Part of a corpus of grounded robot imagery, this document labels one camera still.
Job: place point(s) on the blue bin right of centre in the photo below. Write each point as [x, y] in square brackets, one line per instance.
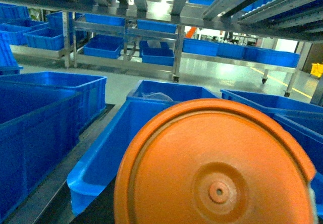
[100, 163]

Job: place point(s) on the blue bin behind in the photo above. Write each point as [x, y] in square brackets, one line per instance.
[168, 92]

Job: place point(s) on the yellow mop bucket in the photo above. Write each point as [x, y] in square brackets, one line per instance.
[317, 70]

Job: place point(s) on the empty blue bin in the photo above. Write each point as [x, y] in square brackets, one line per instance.
[39, 126]

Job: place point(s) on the orange round cap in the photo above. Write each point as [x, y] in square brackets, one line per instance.
[214, 161]

